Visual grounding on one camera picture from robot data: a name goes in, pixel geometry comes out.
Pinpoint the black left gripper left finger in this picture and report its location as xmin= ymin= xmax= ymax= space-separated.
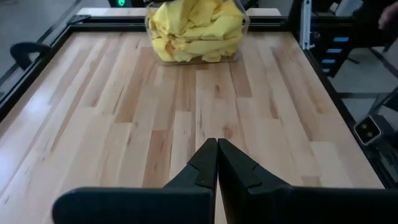
xmin=52 ymin=138 xmax=218 ymax=224

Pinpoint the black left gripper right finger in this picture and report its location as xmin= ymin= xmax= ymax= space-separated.
xmin=218 ymin=138 xmax=398 ymax=224

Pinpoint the yellow microfiber towel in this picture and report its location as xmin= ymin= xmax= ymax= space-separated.
xmin=188 ymin=0 xmax=244 ymax=21
xmin=183 ymin=14 xmax=245 ymax=41
xmin=151 ymin=34 xmax=244 ymax=63
xmin=148 ymin=0 xmax=200 ymax=40

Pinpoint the clear plastic basket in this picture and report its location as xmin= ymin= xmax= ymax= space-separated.
xmin=144 ymin=0 xmax=251 ymax=66

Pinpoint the silver aluminium profile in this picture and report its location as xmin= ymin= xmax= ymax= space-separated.
xmin=299 ymin=0 xmax=313 ymax=51

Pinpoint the black clamp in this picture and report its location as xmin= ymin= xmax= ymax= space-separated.
xmin=9 ymin=42 xmax=51 ymax=71

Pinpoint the person's hand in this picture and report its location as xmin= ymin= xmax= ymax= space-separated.
xmin=377 ymin=1 xmax=398 ymax=30

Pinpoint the small grey camera box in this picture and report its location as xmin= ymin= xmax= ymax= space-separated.
xmin=353 ymin=114 xmax=382 ymax=146

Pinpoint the black cabinet with blue handles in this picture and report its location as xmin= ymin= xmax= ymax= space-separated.
xmin=312 ymin=18 xmax=354 ymax=78

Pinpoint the black aluminium table frame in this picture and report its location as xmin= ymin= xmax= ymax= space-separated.
xmin=0 ymin=14 xmax=398 ymax=189

